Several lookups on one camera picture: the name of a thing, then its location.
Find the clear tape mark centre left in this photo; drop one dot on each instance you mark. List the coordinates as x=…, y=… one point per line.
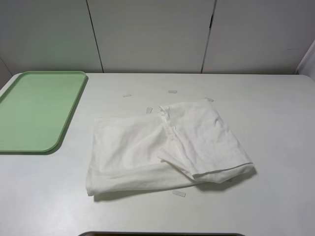
x=149, y=110

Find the green plastic tray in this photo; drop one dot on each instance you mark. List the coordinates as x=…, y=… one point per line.
x=36, y=109

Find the white short sleeve t-shirt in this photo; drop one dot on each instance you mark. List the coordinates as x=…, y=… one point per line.
x=184, y=144

